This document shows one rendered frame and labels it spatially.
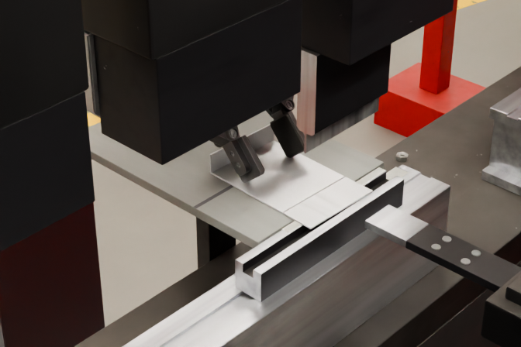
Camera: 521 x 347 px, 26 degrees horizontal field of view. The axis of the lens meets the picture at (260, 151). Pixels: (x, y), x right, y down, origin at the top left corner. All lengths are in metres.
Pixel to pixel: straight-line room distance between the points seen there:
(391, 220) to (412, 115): 2.07
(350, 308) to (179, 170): 0.21
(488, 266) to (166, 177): 0.31
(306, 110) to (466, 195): 0.40
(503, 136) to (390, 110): 1.83
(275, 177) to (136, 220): 1.72
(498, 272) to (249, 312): 0.21
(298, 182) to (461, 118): 0.42
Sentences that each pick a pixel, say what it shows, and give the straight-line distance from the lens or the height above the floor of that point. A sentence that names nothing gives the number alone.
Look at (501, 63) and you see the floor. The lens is 3.56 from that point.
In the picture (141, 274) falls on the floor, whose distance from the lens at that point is 2.60.
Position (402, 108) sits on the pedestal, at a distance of 3.08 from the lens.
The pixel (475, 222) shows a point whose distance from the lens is 1.25.
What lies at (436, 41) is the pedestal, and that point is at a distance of 3.03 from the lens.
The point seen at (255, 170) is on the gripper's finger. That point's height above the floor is 1.02.
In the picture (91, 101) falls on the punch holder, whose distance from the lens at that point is 0.79.
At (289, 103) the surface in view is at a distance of 1.08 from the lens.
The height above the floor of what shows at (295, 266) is 0.98.
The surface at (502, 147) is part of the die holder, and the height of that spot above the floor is 0.92.
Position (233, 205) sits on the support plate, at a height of 1.00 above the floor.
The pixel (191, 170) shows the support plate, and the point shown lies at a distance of 1.08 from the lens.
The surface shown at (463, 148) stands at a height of 0.87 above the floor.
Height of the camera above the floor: 1.58
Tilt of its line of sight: 31 degrees down
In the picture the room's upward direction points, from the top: straight up
